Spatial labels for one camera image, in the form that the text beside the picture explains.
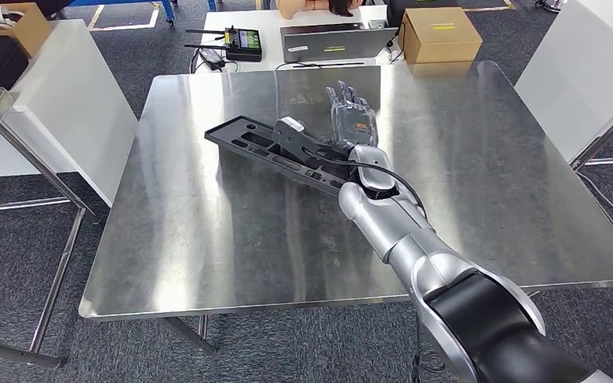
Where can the chrome stanchion base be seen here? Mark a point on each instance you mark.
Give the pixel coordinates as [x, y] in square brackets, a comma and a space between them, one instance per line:
[550, 5]

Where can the long black plastic part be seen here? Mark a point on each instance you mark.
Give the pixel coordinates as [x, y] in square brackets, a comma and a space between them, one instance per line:
[219, 133]

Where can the blue metal shelf rack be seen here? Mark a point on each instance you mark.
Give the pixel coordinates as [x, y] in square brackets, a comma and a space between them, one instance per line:
[212, 4]
[168, 10]

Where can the closed cardboard box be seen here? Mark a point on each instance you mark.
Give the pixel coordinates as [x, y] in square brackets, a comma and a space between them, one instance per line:
[438, 45]

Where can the dark bag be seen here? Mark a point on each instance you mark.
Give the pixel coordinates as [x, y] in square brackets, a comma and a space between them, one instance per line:
[55, 5]

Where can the thin black rod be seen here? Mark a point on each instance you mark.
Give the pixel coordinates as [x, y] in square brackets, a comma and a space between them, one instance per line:
[333, 64]

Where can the steel frame table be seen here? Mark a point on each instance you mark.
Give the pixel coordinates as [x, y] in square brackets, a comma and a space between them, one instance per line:
[608, 131]

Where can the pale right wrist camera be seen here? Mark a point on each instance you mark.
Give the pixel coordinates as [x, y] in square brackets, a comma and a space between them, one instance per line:
[291, 125]

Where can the black remote controller with screen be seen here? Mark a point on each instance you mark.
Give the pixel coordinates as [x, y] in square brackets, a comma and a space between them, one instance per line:
[243, 53]

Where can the black power adapter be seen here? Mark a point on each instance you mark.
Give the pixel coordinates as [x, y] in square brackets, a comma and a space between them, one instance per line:
[211, 58]

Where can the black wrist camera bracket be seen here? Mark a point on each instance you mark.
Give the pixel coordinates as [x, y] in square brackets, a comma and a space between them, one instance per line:
[306, 145]

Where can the white desk side panel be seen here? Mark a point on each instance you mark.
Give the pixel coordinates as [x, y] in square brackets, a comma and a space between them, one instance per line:
[576, 69]

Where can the person's right forearm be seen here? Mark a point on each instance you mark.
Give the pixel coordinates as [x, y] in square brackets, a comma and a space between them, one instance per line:
[296, 9]

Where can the white desk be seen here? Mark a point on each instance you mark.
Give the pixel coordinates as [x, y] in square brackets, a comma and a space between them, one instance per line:
[74, 105]
[264, 16]

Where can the open cardboard box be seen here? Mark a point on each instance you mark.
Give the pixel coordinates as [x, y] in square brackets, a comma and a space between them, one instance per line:
[26, 37]

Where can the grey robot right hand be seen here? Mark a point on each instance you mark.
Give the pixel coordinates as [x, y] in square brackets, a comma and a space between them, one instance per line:
[357, 127]

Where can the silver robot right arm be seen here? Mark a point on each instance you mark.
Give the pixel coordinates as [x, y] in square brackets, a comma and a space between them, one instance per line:
[391, 222]

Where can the person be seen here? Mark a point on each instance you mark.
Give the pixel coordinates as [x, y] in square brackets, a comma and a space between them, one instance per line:
[301, 8]

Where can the silver laptop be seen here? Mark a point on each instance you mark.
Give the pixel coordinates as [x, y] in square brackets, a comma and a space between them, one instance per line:
[359, 47]

